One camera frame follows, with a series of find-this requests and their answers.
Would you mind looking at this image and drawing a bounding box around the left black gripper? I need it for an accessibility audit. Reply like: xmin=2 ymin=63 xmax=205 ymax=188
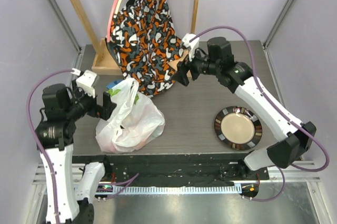
xmin=65 ymin=78 xmax=116 ymax=119

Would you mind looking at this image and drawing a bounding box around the white plastic bag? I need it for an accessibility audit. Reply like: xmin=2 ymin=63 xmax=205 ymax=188
xmin=96 ymin=78 xmax=165 ymax=154

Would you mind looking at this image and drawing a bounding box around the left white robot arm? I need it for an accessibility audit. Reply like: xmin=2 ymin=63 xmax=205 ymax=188
xmin=35 ymin=84 xmax=116 ymax=223

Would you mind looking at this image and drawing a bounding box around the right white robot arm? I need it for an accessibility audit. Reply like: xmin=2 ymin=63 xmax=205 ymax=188
xmin=173 ymin=34 xmax=316 ymax=179

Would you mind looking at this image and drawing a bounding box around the blue cloth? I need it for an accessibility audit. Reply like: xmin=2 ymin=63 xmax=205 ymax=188
xmin=106 ymin=79 xmax=123 ymax=90

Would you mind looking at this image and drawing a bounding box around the wooden hanger rack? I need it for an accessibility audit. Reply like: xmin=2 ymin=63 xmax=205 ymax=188
xmin=55 ymin=0 xmax=203 ymax=76

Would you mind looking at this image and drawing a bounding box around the camouflage patterned cloth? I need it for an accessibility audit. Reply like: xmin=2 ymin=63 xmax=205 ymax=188
xmin=105 ymin=0 xmax=183 ymax=97

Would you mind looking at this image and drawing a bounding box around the striped rim ceramic plate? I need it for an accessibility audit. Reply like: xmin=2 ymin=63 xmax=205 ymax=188
xmin=214 ymin=106 xmax=263 ymax=151

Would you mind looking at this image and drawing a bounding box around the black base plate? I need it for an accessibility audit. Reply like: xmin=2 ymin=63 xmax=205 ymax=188
xmin=73 ymin=154 xmax=270 ymax=187

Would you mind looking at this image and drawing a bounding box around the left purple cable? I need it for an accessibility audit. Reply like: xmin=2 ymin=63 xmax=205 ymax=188
xmin=26 ymin=69 xmax=140 ymax=224

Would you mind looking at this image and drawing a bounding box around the white slotted cable duct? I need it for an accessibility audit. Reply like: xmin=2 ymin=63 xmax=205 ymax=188
xmin=95 ymin=184 xmax=242 ymax=197

